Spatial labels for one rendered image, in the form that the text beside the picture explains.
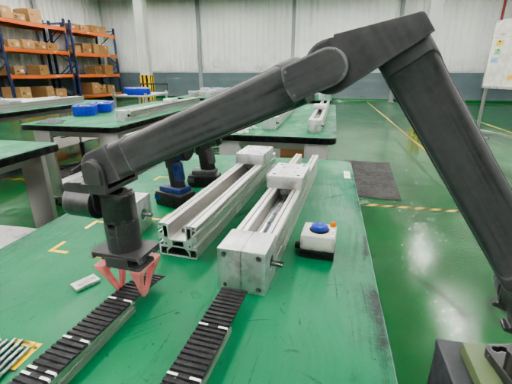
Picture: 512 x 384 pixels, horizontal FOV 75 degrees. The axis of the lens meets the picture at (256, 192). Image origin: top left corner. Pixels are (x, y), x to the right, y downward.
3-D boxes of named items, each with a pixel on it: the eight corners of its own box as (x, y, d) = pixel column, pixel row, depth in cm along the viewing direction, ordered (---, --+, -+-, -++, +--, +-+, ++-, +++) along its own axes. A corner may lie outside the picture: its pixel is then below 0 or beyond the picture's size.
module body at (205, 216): (197, 260, 80) (195, 227, 77) (160, 254, 83) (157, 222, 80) (275, 170, 152) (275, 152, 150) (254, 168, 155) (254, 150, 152)
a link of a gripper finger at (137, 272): (133, 280, 68) (126, 239, 65) (165, 286, 66) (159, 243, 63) (111, 302, 62) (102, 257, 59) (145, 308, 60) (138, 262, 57)
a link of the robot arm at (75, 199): (96, 161, 50) (133, 148, 58) (38, 157, 54) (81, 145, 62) (110, 233, 55) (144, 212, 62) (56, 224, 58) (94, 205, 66)
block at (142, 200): (144, 239, 90) (140, 206, 87) (105, 235, 92) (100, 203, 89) (160, 223, 99) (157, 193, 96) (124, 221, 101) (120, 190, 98)
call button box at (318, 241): (333, 262, 79) (334, 238, 77) (292, 256, 82) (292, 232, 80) (335, 246, 86) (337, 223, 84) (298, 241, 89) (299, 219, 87)
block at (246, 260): (276, 299, 66) (277, 256, 63) (218, 288, 70) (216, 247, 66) (286, 273, 74) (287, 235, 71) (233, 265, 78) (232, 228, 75)
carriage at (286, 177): (302, 199, 102) (302, 177, 100) (266, 196, 105) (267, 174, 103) (308, 183, 116) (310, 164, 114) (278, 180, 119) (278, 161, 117)
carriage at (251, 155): (263, 172, 130) (263, 155, 127) (235, 170, 132) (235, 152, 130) (273, 161, 144) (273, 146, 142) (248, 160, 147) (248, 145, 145)
